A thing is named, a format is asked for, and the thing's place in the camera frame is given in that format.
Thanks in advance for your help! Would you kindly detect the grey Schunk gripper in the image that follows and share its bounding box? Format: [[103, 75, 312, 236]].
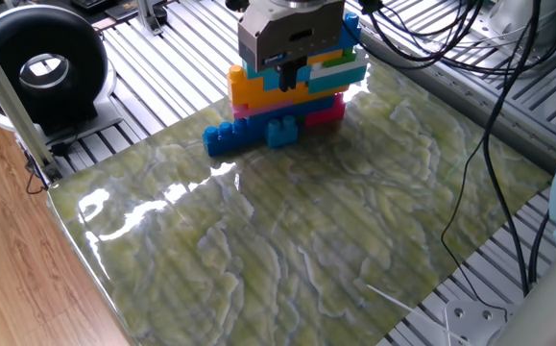
[[237, 0, 347, 93]]

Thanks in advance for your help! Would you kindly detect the teal two-stud toy block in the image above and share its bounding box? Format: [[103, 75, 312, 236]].
[[241, 60, 282, 81]]

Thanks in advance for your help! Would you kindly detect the light blue flat block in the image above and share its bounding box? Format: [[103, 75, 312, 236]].
[[262, 65, 313, 91]]

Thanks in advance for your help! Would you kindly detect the long orange toy block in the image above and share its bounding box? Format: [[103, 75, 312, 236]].
[[247, 82, 351, 111]]

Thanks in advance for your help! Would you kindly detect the slim orange toy block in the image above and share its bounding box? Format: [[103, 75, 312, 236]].
[[305, 47, 345, 67]]

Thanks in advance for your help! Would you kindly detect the medium blue toy block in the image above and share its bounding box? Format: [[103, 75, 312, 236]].
[[246, 94, 336, 131]]

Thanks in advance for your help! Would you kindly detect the long teal toy block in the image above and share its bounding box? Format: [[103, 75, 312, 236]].
[[307, 64, 369, 95]]

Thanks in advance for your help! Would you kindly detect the white toy block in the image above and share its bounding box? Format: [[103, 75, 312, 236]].
[[308, 42, 370, 81]]

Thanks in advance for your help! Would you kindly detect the light pink toy block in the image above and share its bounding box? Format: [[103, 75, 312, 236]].
[[230, 98, 298, 121]]

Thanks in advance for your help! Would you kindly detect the green flat toy block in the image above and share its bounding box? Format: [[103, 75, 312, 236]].
[[323, 46, 357, 68]]

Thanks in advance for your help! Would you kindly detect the chunky orange toy block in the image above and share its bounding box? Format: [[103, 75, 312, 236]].
[[227, 64, 267, 110]]

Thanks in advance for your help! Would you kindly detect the magenta toy block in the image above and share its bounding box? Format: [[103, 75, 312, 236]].
[[303, 91, 347, 128]]

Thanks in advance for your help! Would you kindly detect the light blue crosswise block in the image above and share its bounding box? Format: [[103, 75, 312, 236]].
[[265, 114, 301, 149]]

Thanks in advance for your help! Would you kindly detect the dark blue four-stud block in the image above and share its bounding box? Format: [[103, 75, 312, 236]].
[[325, 12, 363, 52]]

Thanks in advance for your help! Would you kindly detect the long blue base block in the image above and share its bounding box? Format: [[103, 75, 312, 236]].
[[202, 114, 307, 158]]

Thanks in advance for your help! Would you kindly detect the green marble-pattern mat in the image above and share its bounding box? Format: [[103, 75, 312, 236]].
[[46, 62, 553, 346]]

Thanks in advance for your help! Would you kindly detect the dark flat notebook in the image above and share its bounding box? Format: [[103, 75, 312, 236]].
[[104, 0, 168, 23]]

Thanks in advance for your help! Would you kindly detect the black keyboard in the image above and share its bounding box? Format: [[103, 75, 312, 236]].
[[69, 0, 115, 12]]

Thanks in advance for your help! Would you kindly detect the white rounded device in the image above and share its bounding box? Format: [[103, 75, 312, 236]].
[[488, 0, 556, 49]]

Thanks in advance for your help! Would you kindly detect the white zip tie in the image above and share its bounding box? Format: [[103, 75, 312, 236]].
[[366, 283, 471, 345]]

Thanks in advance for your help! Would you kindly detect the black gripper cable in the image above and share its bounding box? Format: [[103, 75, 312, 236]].
[[342, 0, 451, 64]]

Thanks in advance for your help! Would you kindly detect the aluminium frame post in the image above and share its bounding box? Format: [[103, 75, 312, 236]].
[[0, 16, 62, 185], [135, 0, 164, 37]]

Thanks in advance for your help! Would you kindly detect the black cable bundle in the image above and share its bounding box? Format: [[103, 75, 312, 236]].
[[373, 0, 556, 78]]

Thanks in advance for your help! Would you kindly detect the thick black cable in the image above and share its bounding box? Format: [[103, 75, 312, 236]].
[[480, 0, 546, 297]]

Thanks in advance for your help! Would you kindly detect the thin black cable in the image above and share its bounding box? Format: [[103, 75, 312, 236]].
[[439, 138, 510, 311]]

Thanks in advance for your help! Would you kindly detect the black ring-shaped device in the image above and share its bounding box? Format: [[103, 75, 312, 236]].
[[0, 3, 124, 145]]

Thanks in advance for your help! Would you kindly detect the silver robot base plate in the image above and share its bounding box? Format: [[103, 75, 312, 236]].
[[443, 298, 519, 346]]

